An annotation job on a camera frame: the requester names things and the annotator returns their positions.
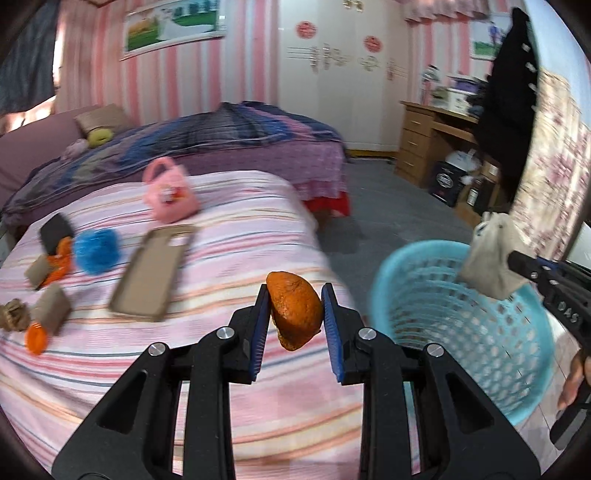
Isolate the orange peel piece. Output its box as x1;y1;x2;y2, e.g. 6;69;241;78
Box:
266;271;324;351

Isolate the blue plastic bag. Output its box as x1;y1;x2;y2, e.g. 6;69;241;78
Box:
73;228;120;276

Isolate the cardboard tube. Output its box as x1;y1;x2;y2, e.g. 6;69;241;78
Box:
32;283;71;335
24;254;54;290

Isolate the orange snack wrapper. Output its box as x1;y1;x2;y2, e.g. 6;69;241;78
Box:
41;236;73;287

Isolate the orange peel cup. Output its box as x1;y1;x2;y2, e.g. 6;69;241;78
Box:
25;322;49;355

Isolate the brown paper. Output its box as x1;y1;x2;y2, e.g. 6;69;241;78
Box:
0;298;31;332

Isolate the person right hand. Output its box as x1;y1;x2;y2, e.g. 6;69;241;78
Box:
557;350;591;410

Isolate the floral curtain right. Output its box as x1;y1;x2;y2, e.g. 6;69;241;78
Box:
511;69;590;259

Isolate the turquoise plastic laundry basket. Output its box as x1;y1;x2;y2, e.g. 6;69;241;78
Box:
369;240;555;425

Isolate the tan phone case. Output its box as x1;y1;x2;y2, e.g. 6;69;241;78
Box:
108;224;197;322

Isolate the black shopping bag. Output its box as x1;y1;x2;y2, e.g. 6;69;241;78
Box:
428;161;468;208

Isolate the pink cartoon mug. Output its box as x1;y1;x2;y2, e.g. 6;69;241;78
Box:
142;157;199;224

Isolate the black hanging garment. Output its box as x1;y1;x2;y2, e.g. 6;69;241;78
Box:
475;7;539;203

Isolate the pink striped bedsheet bed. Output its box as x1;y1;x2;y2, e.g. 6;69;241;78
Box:
1;171;363;479

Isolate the wooden desk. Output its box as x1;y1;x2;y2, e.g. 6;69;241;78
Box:
394;101;501;227

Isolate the black smartphone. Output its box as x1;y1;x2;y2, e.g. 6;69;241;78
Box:
39;213;75;256

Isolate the yellow plush toy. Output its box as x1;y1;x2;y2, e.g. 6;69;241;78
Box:
87;127;114;149

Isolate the pink plush toy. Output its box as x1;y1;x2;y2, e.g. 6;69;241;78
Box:
61;138;89;161

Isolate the brown pillow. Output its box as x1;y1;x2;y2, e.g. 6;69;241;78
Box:
75;104;135;136

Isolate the purple bed with plaid blanket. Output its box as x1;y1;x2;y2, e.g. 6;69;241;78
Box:
1;101;349;226

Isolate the white wardrobe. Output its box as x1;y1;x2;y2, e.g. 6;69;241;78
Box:
279;0;410;151

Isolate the pink valance curtain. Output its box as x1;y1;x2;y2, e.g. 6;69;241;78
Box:
401;0;490;23

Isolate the framed wedding picture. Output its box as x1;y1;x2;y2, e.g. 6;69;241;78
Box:
122;0;226;59

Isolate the dark window curtain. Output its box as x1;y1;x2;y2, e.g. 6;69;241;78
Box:
1;1;60;115

